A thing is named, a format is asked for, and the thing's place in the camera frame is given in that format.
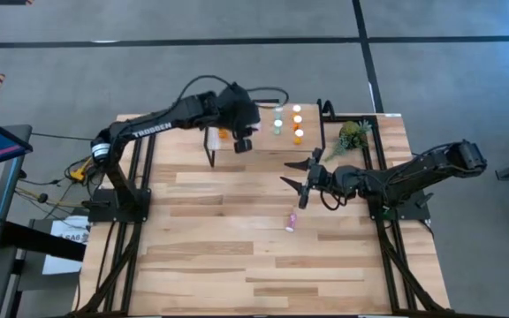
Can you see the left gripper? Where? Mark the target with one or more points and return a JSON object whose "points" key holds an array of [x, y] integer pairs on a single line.
{"points": [[237, 112]]}

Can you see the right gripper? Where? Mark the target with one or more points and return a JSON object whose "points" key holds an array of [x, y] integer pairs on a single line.
{"points": [[316, 176]]}

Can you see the green pill bottle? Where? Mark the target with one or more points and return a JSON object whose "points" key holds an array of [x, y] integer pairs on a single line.
{"points": [[278, 110], [277, 125]]}

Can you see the large orange pill bottle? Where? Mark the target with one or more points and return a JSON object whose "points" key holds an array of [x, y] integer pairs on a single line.
{"points": [[223, 134]]}

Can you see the small orange pill bottle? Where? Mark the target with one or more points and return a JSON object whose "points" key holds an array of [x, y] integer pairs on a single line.
{"points": [[297, 119], [296, 108], [298, 133]]}

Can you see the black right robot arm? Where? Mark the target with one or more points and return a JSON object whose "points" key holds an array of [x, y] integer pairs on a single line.
{"points": [[413, 176]]}

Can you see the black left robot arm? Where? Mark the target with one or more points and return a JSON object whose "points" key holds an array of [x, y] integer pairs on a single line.
{"points": [[148, 126]]}

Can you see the wooden shelf black metal legs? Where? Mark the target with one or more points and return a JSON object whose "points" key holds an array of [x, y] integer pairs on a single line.
{"points": [[281, 132]]}

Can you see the green artificial potted plant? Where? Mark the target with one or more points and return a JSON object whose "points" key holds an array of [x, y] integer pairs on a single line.
{"points": [[351, 134]]}

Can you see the white paper sheet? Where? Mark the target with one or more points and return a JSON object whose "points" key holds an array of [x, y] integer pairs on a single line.
{"points": [[66, 232]]}

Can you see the black horizontal beam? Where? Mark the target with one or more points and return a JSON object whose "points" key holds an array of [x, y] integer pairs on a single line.
{"points": [[38, 240]]}

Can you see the grey metal monitor stand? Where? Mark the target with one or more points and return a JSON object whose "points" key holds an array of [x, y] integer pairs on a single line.
{"points": [[9, 194]]}

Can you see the black metal table frame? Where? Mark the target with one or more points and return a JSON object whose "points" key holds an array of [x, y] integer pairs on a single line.
{"points": [[139, 176]]}

